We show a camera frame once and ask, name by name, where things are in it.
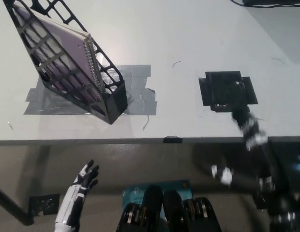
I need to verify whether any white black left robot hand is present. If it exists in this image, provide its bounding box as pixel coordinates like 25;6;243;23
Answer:
55;159;100;228

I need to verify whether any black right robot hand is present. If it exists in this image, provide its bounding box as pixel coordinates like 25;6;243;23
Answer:
231;107;270;151

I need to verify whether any purple spiral notebook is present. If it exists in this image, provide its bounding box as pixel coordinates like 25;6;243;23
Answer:
11;0;107;102

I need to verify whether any black desk leg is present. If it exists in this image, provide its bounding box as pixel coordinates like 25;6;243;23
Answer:
0;183;34;226

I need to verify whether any black ribbed robot body block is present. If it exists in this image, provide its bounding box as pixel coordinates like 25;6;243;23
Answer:
163;189;222;232
117;185;165;232

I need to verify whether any black lattice magazine shelf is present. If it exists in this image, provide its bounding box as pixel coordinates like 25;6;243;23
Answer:
3;0;128;125

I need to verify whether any black tape patch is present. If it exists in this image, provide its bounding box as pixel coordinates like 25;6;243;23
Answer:
198;71;259;113

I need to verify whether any small black tape strip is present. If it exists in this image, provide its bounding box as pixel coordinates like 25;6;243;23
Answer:
163;136;183;144

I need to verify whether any teal printed box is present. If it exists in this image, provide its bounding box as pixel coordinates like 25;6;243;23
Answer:
122;179;191;206

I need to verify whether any grey tape patch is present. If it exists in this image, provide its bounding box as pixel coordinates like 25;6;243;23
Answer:
23;64;157;116

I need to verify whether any black cable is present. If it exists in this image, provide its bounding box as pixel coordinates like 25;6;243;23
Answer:
231;0;300;9

